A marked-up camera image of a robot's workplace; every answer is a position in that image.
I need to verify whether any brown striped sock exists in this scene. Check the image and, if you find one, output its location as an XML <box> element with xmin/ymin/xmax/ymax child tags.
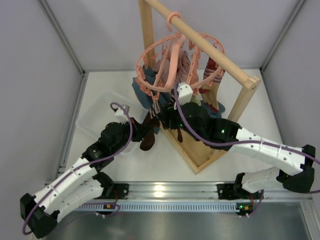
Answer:
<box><xmin>177</xmin><ymin>128</ymin><xmax>183</xmax><ymax>143</ymax></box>
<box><xmin>139</xmin><ymin>97</ymin><xmax>175</xmax><ymax>151</ymax></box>

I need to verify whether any pink round clip hanger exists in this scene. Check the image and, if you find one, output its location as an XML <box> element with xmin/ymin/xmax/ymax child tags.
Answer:
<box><xmin>135</xmin><ymin>11</ymin><xmax>226</xmax><ymax>111</ymax></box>

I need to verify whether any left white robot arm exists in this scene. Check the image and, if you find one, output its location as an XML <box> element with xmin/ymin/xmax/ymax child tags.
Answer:
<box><xmin>20</xmin><ymin>117</ymin><xmax>151</xmax><ymax>239</ymax></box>

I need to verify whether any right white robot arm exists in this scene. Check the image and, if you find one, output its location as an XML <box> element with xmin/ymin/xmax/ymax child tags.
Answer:
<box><xmin>158</xmin><ymin>102</ymin><xmax>316</xmax><ymax>194</ymax></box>

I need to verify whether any wooden hanging rack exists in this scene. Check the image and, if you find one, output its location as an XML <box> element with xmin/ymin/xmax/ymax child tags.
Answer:
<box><xmin>138</xmin><ymin>0</ymin><xmax>261</xmax><ymax>176</ymax></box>

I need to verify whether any red purple striped sock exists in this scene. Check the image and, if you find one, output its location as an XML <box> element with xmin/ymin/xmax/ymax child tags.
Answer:
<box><xmin>198</xmin><ymin>57</ymin><xmax>225</xmax><ymax>114</ymax></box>

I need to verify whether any blue cloth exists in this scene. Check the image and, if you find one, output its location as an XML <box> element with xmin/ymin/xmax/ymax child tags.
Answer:
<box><xmin>131</xmin><ymin>64</ymin><xmax>227</xmax><ymax>135</ymax></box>

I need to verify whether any white plastic basket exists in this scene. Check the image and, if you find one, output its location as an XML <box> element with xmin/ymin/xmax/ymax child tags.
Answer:
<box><xmin>75</xmin><ymin>91</ymin><xmax>148</xmax><ymax>140</ymax></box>

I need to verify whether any pink cloth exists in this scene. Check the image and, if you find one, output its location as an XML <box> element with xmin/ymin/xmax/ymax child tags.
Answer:
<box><xmin>160</xmin><ymin>49</ymin><xmax>191</xmax><ymax>83</ymax></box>

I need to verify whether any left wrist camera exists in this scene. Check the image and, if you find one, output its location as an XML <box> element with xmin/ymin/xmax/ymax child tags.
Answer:
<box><xmin>115</xmin><ymin>104</ymin><xmax>130</xmax><ymax>123</ymax></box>

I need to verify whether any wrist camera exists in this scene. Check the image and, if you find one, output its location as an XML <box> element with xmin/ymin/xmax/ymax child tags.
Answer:
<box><xmin>115</xmin><ymin>104</ymin><xmax>130</xmax><ymax>123</ymax></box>
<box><xmin>177</xmin><ymin>82</ymin><xmax>193</xmax><ymax>105</ymax></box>

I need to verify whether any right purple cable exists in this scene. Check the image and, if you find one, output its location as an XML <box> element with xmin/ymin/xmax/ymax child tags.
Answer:
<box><xmin>173</xmin><ymin>86</ymin><xmax>320</xmax><ymax>195</ymax></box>

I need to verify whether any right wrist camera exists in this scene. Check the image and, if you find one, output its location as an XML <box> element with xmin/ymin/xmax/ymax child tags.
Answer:
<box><xmin>177</xmin><ymin>82</ymin><xmax>193</xmax><ymax>105</ymax></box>

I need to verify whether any aluminium mounting rail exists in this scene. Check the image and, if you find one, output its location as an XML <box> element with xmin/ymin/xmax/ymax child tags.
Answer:
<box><xmin>122</xmin><ymin>181</ymin><xmax>313</xmax><ymax>202</ymax></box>

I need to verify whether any slotted cable duct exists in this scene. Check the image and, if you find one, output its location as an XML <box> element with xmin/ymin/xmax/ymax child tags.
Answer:
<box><xmin>77</xmin><ymin>201</ymin><xmax>256</xmax><ymax>213</ymax></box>

